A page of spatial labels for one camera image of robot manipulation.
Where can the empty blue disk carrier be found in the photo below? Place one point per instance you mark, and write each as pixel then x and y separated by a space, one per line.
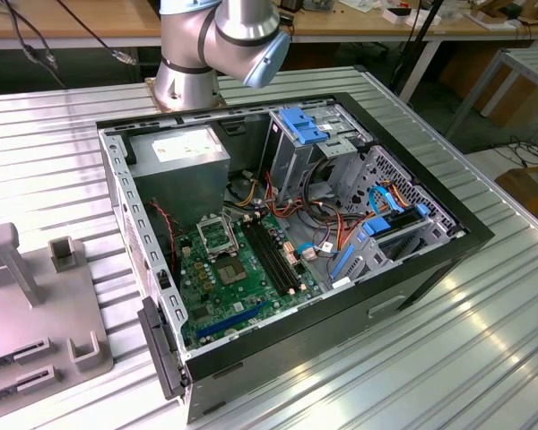
pixel 296 118

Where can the blue expansion slot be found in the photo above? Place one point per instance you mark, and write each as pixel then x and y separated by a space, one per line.
pixel 233 320

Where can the blue bay latch strip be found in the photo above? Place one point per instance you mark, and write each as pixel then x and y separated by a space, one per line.
pixel 343 263

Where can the grey power supply unit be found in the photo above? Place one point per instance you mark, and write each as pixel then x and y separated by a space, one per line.
pixel 179 188

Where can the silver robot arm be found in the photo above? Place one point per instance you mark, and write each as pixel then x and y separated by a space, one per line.
pixel 242 22

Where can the small cardboard box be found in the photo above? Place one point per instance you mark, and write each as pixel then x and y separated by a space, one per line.
pixel 529 197

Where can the green motherboard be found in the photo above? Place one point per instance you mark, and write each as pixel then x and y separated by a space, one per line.
pixel 246 295

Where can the black RAM slot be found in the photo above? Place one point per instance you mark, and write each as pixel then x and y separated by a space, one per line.
pixel 278 255
pixel 263 255
pixel 284 255
pixel 271 255

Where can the long wooden desk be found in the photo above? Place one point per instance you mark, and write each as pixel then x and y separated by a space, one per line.
pixel 94 20

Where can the black PC case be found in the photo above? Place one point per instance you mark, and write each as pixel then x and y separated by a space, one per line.
pixel 296 349

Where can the large cardboard box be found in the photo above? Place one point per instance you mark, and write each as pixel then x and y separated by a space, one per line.
pixel 515 94

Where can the white power supply label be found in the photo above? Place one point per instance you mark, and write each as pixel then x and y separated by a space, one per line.
pixel 184 150

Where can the black case fan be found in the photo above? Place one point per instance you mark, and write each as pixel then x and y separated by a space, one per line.
pixel 161 237

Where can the white flat box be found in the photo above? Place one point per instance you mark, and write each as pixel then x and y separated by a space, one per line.
pixel 412 18

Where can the grey parts rack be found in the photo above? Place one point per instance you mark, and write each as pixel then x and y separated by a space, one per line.
pixel 27 322

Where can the black stand pole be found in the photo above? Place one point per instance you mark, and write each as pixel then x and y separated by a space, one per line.
pixel 430 22

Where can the tall grey disk bay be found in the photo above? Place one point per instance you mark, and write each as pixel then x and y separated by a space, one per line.
pixel 291 165

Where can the low grey disk bay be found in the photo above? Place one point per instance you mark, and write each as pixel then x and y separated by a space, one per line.
pixel 363 264

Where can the hard disk in blue carrier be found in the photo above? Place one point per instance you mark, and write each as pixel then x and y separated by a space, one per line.
pixel 376 227

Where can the metal frame table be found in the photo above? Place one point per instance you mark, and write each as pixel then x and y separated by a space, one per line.
pixel 531 56

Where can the CPU socket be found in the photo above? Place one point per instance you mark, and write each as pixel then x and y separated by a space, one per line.
pixel 229 271

